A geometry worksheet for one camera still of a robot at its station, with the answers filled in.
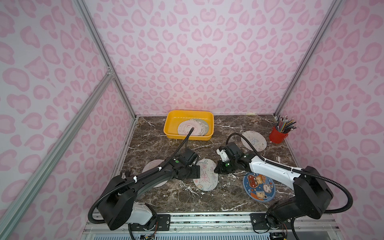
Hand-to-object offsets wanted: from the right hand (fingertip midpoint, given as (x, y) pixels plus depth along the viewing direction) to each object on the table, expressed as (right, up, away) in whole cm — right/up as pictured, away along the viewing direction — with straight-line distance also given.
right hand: (215, 171), depth 83 cm
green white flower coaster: (-4, +24, +27) cm, 37 cm away
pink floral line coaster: (-4, -6, +2) cm, 7 cm away
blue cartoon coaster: (+25, -10, +1) cm, 27 cm away
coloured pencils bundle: (+45, +26, +12) cm, 53 cm away
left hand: (-11, -2, 0) cm, 11 cm away
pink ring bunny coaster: (-19, +25, +28) cm, 42 cm away
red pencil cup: (+42, +18, +15) cm, 48 cm away
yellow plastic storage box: (-25, +27, +31) cm, 48 cm away
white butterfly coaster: (+33, +16, +23) cm, 43 cm away
